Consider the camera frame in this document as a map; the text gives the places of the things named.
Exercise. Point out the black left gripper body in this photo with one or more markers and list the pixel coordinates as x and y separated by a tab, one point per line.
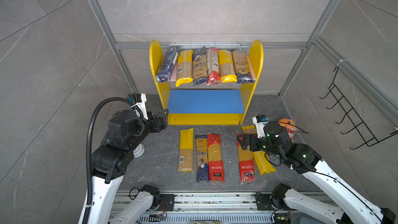
143	127

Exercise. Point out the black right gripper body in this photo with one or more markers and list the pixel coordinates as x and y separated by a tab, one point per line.
262	144

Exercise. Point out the yellow clear spaghetti bag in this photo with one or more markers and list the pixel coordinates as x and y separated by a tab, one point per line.
260	157

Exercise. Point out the red yellow spaghetti bag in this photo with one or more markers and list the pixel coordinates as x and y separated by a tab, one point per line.
246	160

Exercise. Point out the yellow top spaghetti bag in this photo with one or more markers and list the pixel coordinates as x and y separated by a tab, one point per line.
186	147
184	68

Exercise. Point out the blue bottom spaghetti bag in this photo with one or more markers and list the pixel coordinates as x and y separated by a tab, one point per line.
241	67

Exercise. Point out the blue gold spaghetti bag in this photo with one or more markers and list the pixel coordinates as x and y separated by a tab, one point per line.
202	158

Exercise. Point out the dark blue spaghetti box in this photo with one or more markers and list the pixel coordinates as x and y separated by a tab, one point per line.
168	63

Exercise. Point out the red spaghetti bag white label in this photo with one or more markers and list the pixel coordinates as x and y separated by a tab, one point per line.
213	66

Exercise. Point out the blue label spaghetti bag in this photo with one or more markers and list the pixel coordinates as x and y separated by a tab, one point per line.
199	67

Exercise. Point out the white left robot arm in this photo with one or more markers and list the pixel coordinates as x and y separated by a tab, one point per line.
107	165

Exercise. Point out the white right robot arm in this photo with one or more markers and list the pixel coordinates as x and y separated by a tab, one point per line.
350	207

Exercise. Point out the yellow shelf with coloured boards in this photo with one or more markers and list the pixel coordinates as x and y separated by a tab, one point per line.
212	106

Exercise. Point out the orange shark plush toy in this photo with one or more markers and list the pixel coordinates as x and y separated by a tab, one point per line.
289	125

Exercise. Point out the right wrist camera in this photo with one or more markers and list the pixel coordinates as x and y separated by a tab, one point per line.
260	122

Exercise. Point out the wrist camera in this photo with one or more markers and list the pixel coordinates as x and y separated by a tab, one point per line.
260	122
139	104

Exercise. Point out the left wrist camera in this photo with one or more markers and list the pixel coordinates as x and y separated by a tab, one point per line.
139	104

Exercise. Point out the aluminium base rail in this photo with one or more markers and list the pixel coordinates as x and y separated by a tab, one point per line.
184	207

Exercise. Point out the black wire hook rack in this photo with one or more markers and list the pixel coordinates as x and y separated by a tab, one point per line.
358	125

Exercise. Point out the white wire mesh basket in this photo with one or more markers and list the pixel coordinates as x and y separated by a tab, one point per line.
218	46

